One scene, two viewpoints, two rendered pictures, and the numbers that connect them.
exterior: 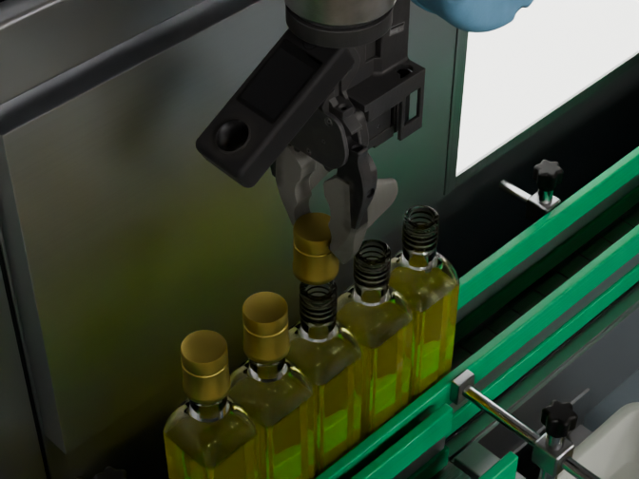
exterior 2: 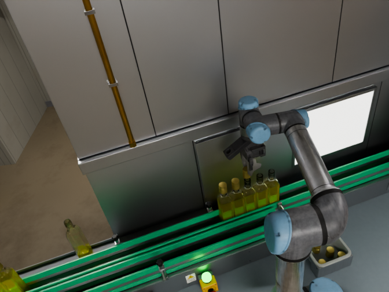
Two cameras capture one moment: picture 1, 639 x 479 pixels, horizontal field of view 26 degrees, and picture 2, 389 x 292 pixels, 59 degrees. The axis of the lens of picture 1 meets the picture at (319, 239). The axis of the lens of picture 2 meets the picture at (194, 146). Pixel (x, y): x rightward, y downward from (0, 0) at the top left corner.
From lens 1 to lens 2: 57 cm
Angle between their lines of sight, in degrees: 25
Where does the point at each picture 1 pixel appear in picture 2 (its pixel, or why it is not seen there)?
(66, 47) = (208, 132)
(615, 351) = not seen: hidden behind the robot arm
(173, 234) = (227, 164)
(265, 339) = (234, 186)
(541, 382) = not seen: hidden behind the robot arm
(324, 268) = (246, 176)
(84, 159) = (210, 149)
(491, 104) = not seen: hidden behind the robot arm
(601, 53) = (336, 146)
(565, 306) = (308, 195)
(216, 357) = (223, 186)
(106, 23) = (215, 129)
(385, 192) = (258, 165)
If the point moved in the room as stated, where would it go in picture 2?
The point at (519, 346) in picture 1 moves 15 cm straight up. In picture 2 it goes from (295, 200) to (297, 178)
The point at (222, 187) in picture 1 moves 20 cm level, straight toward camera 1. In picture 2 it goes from (237, 158) to (224, 189)
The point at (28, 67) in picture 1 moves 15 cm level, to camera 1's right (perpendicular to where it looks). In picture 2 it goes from (201, 134) to (234, 141)
